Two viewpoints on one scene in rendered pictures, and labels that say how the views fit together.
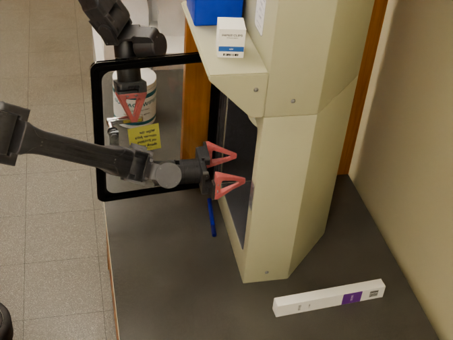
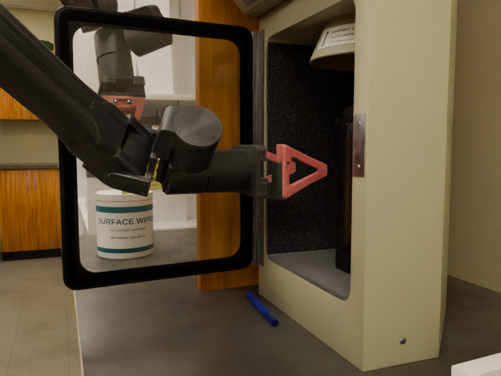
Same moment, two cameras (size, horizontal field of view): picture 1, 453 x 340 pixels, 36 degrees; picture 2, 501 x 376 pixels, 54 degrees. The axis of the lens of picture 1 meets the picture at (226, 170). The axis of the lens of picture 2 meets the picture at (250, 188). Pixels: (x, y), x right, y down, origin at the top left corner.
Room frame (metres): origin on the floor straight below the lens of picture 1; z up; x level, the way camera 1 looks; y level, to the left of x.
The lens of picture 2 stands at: (0.60, 0.12, 1.20)
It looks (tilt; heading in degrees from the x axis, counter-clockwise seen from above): 5 degrees down; 354
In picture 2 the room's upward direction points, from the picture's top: straight up
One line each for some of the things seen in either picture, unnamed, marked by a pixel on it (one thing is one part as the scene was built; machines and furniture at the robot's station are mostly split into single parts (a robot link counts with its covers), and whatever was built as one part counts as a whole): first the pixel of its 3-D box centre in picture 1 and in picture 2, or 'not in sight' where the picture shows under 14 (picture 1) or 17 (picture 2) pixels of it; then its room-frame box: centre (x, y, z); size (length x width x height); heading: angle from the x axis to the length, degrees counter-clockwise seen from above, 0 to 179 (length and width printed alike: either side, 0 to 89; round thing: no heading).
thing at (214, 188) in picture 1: (224, 178); (289, 170); (1.23, 0.00, 1.17); 0.09 x 0.07 x 0.07; 104
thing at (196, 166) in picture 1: (191, 171); (229, 170); (1.25, 0.08, 1.17); 0.10 x 0.07 x 0.07; 14
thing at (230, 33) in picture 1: (230, 37); not in sight; (1.20, 0.02, 1.54); 0.05 x 0.05 x 0.06; 8
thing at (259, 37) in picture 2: (220, 123); (256, 150); (1.42, 0.03, 1.19); 0.03 x 0.02 x 0.39; 15
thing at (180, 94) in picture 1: (156, 129); (163, 151); (1.37, 0.18, 1.19); 0.30 x 0.01 x 0.40; 111
